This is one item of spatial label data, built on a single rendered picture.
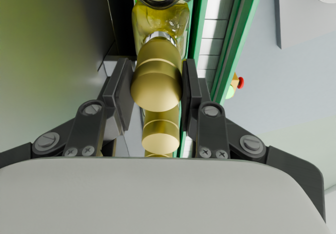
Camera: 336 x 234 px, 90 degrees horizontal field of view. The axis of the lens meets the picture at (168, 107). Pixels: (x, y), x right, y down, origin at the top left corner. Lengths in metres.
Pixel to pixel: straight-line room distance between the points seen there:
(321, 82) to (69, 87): 1.05
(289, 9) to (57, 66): 0.70
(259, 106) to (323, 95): 0.31
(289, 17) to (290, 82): 0.35
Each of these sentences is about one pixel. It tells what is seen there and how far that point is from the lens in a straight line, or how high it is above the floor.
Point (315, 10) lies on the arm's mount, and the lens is 0.80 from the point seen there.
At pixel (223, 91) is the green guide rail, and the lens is 0.38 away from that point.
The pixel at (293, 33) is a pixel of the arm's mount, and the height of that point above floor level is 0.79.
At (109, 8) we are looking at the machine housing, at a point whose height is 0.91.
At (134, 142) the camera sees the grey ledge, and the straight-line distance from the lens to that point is 0.67.
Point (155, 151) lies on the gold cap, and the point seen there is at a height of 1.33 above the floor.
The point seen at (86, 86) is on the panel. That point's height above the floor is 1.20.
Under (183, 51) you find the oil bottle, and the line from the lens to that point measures 0.18.
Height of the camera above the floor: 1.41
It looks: 45 degrees down
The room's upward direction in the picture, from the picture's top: 179 degrees counter-clockwise
